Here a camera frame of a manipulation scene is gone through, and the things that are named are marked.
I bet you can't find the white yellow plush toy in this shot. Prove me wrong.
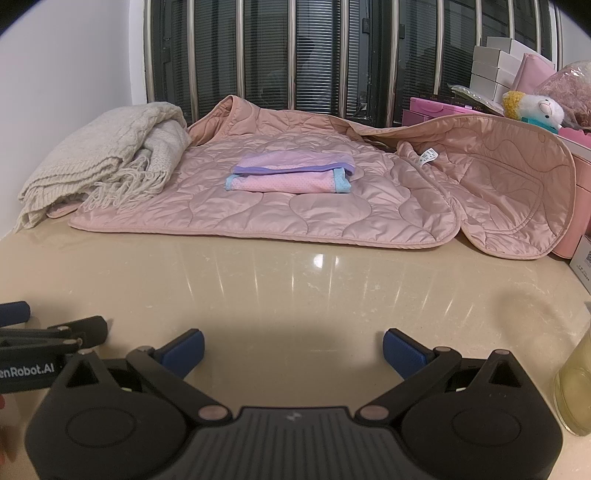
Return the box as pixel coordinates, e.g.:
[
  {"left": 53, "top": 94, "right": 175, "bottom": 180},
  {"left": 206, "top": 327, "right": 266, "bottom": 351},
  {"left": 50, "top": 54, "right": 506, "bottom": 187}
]
[{"left": 502, "top": 90, "right": 566, "bottom": 134}]

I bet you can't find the pink quilted jacket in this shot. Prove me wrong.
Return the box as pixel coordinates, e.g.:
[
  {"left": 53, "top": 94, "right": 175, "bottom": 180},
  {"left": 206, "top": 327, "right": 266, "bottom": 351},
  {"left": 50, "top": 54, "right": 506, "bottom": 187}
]
[{"left": 48, "top": 95, "right": 577, "bottom": 261}]

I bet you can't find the pink pouch bag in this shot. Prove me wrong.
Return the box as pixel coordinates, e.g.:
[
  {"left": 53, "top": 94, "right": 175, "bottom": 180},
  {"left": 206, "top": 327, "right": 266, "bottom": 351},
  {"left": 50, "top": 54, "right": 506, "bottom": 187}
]
[{"left": 510, "top": 53, "right": 557, "bottom": 93}]

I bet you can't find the stack of white boxes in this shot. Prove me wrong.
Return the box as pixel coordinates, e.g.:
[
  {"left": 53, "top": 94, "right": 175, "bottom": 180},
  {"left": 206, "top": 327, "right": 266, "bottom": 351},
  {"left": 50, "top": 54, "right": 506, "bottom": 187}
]
[{"left": 471, "top": 36, "right": 557, "bottom": 100}]

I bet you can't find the clear-wrapped pink bundle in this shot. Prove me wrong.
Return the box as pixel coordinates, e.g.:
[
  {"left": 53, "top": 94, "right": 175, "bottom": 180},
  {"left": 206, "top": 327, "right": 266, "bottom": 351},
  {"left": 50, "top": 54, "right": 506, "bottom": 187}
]
[{"left": 538, "top": 60, "right": 591, "bottom": 127}]

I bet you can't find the dark patterned packet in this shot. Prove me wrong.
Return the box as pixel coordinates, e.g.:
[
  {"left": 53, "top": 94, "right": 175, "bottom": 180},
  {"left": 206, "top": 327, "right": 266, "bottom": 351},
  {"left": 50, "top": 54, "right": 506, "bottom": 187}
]
[{"left": 450, "top": 84, "right": 506, "bottom": 114}]

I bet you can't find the pink blue purple-trimmed garment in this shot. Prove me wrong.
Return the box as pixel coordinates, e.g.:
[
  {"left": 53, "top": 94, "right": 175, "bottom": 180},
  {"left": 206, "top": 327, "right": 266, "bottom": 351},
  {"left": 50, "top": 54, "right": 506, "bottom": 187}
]
[{"left": 225, "top": 152, "right": 356, "bottom": 195}]

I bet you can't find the clear plastic cup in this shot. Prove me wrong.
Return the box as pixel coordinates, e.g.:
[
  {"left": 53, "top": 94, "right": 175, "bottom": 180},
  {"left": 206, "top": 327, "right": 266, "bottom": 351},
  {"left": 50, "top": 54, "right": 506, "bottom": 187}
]
[{"left": 554, "top": 323, "right": 591, "bottom": 437}]

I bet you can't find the pink flat box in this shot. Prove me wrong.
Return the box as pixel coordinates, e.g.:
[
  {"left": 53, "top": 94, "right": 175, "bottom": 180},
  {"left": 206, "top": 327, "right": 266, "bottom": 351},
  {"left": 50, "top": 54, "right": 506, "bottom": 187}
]
[{"left": 402, "top": 96, "right": 504, "bottom": 127}]

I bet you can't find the window with metal bars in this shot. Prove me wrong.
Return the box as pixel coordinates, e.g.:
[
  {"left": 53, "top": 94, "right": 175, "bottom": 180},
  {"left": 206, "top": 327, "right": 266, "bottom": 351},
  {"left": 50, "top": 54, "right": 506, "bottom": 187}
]
[{"left": 143, "top": 0, "right": 566, "bottom": 127}]

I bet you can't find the cream knitted fringed scarf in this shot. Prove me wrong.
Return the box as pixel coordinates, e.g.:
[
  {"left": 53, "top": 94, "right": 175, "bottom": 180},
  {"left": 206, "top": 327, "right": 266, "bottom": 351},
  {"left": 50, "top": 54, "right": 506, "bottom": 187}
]
[{"left": 17, "top": 102, "right": 192, "bottom": 233}]

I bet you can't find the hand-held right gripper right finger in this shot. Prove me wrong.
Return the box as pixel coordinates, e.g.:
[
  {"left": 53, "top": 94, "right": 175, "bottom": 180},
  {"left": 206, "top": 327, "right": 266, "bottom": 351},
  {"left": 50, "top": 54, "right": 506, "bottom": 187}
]
[{"left": 358, "top": 329, "right": 539, "bottom": 425}]

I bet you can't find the white box with code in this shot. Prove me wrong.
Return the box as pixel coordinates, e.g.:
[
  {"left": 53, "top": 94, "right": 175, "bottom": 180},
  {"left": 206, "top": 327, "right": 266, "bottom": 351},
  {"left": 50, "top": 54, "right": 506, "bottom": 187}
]
[{"left": 569, "top": 231, "right": 591, "bottom": 294}]

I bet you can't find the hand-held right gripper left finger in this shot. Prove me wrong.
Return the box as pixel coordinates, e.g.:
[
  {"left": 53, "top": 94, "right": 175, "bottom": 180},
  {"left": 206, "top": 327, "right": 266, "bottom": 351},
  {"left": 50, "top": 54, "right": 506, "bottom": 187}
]
[{"left": 53, "top": 329, "right": 232, "bottom": 425}]

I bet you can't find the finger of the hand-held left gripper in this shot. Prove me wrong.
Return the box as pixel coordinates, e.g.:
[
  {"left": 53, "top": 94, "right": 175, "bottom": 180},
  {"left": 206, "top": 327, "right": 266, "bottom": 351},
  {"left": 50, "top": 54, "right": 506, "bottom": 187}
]
[
  {"left": 0, "top": 301, "right": 31, "bottom": 326},
  {"left": 0, "top": 316, "right": 109, "bottom": 355}
]

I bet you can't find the large pale pink box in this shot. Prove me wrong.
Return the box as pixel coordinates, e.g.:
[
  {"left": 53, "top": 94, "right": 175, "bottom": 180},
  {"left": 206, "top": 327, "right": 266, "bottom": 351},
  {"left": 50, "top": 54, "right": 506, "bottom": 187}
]
[{"left": 551, "top": 124, "right": 591, "bottom": 259}]

